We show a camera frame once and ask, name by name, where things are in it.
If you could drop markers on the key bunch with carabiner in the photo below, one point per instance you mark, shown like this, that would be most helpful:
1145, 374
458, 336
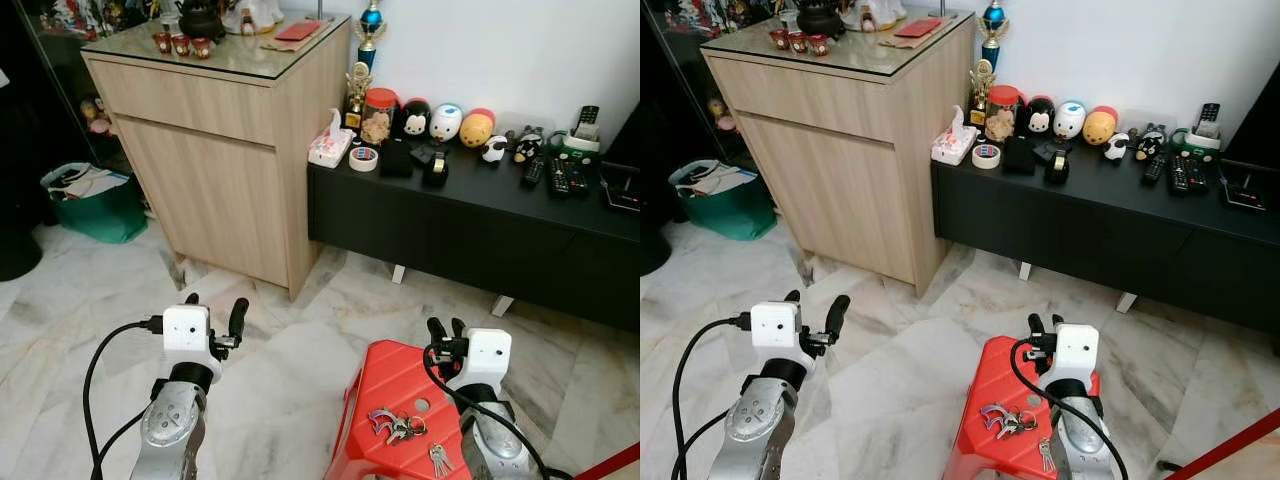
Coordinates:
395, 427
1005, 420

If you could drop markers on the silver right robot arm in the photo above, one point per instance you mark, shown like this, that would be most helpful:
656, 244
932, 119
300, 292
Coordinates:
1082, 435
495, 440

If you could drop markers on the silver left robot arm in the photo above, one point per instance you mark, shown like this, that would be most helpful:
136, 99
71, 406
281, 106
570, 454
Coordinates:
752, 425
170, 430

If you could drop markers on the red plastic stool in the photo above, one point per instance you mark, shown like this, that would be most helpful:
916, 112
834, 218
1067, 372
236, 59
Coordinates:
990, 370
390, 375

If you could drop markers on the black low tv console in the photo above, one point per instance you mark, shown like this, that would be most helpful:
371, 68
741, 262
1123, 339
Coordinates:
470, 235
1090, 235

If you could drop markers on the green bag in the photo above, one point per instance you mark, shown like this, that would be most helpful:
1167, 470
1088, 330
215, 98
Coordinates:
725, 212
95, 215

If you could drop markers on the white papers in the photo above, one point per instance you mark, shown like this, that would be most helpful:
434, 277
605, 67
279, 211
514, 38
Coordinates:
90, 182
715, 180

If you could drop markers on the light wooden cabinet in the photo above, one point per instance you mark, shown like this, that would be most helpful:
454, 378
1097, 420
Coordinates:
830, 160
210, 160

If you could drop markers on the black round base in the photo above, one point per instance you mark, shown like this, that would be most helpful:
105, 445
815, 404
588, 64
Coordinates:
652, 252
15, 255

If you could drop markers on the black tape dispenser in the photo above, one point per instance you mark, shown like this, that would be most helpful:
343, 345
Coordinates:
436, 170
1057, 167

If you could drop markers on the black wallet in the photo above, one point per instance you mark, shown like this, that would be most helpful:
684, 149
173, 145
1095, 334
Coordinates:
396, 160
1019, 157

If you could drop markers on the black remote control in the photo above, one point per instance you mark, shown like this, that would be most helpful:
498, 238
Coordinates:
1203, 176
1180, 175
1155, 168
533, 172
582, 178
558, 178

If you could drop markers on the small black pouch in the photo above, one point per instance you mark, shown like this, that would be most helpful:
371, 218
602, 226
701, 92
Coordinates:
1047, 149
425, 152

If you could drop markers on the white tape roll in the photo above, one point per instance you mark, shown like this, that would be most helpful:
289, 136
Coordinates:
363, 160
986, 157

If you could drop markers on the small white black figure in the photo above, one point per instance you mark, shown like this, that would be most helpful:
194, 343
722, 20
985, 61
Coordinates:
1117, 147
495, 150

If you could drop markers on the white pink tissue pack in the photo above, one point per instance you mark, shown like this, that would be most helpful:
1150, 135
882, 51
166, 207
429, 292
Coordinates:
328, 148
952, 146

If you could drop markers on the small black yellow figure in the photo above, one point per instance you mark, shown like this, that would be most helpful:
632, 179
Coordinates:
1150, 144
528, 147

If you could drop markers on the yellow round plush toy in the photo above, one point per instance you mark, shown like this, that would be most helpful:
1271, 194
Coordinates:
1099, 127
476, 130

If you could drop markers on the black tray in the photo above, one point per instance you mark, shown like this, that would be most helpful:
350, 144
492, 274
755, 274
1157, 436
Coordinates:
1248, 188
620, 192

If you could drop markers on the white round plush toy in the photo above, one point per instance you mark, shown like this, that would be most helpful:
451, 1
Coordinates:
1069, 120
446, 123

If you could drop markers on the black round plush toy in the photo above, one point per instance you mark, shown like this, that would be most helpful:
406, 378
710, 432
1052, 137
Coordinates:
1038, 117
413, 120

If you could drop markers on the clear jar with red lid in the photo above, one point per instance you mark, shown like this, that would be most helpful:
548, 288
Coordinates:
378, 120
1002, 117

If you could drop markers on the green desk holder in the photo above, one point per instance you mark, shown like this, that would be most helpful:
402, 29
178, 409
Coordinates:
575, 150
1197, 148

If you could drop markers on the black television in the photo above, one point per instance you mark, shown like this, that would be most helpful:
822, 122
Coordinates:
625, 135
1255, 130

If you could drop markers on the dark glass display cabinet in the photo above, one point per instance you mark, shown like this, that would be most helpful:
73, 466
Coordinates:
670, 90
40, 90

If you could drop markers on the small gold trophy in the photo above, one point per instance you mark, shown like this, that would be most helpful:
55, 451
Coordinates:
981, 85
358, 90

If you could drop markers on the small red tea cup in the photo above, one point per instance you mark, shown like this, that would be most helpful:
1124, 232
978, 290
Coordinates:
819, 45
181, 46
798, 42
779, 39
162, 43
201, 49

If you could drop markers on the flat wooden tray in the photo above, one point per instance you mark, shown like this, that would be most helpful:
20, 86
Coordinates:
897, 41
280, 44

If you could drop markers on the black teapot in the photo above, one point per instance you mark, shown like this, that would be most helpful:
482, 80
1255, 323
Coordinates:
200, 22
820, 18

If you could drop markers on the red envelope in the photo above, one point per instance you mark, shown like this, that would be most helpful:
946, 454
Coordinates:
917, 27
298, 31

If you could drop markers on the white figurine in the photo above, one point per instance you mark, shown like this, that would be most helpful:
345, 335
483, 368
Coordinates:
255, 14
872, 12

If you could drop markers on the blue trophy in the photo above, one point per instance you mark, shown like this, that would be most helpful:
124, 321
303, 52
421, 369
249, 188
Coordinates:
371, 25
993, 25

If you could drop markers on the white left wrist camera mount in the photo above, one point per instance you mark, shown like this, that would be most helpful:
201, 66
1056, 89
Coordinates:
775, 327
185, 330

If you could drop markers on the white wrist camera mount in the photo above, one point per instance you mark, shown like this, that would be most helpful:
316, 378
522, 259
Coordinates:
185, 330
485, 358
775, 327
1075, 352

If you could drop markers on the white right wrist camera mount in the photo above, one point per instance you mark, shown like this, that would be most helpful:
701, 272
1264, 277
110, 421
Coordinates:
1075, 352
485, 358

